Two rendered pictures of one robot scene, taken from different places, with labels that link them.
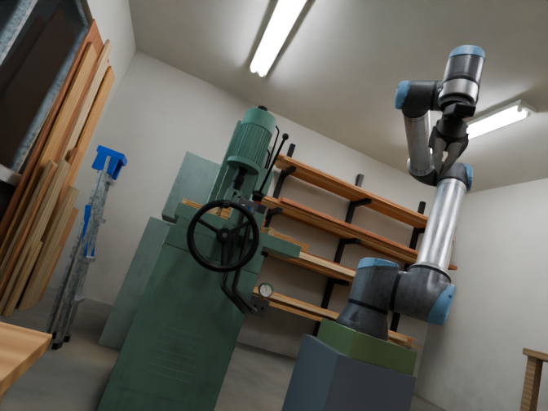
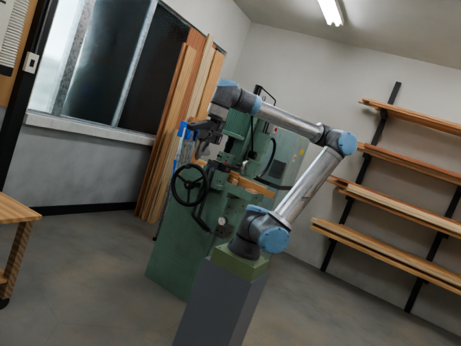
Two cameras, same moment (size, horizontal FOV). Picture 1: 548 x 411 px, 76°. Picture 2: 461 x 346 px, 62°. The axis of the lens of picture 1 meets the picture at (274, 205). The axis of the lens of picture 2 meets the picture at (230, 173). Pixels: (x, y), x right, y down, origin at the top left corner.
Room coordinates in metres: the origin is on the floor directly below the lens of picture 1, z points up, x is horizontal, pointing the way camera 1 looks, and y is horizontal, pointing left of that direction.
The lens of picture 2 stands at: (-0.47, -1.51, 1.26)
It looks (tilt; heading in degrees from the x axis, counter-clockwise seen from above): 6 degrees down; 36
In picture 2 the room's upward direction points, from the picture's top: 20 degrees clockwise
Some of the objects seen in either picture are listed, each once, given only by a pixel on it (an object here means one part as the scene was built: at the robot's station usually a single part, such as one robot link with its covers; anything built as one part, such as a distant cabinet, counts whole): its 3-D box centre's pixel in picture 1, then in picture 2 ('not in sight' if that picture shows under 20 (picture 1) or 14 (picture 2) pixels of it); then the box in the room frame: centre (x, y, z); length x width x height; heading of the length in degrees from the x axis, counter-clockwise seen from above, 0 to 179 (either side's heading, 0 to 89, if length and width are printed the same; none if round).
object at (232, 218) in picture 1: (244, 221); (215, 175); (1.55, 0.10, 0.91); 0.15 x 0.14 x 0.09; 101
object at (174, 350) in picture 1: (183, 328); (202, 240); (1.84, 0.24, 0.36); 0.58 x 0.45 x 0.71; 11
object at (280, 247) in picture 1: (238, 232); (218, 181); (1.63, 0.12, 0.87); 0.61 x 0.30 x 0.06; 101
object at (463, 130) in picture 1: (449, 125); (212, 129); (0.82, -0.37, 1.22); 0.09 x 0.08 x 0.12; 167
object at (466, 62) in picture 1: (462, 72); (225, 93); (0.82, -0.38, 1.39); 0.10 x 0.09 x 0.12; 151
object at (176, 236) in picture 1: (210, 250); (219, 193); (1.84, 0.24, 0.76); 0.57 x 0.45 x 0.09; 11
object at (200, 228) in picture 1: (218, 236); (210, 184); (1.66, 0.20, 0.82); 0.40 x 0.21 x 0.04; 101
